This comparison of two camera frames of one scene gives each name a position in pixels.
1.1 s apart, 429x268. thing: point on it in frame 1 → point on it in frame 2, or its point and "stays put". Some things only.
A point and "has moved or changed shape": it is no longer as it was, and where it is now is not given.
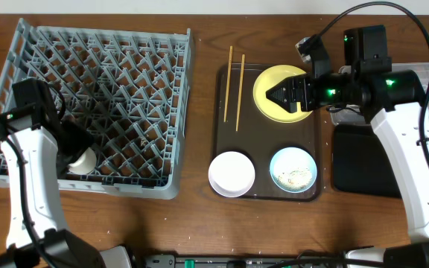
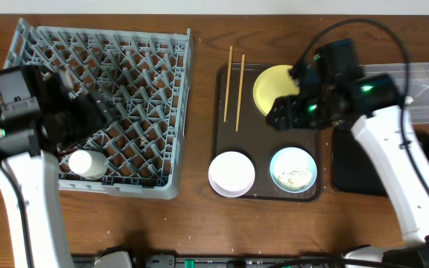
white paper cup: (86, 164) has moved or changed shape
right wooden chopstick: (240, 92) stays put
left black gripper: (84, 139) → (94, 121)
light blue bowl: (293, 170) stays put
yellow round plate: (268, 108) stays put
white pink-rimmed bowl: (232, 173) stays put
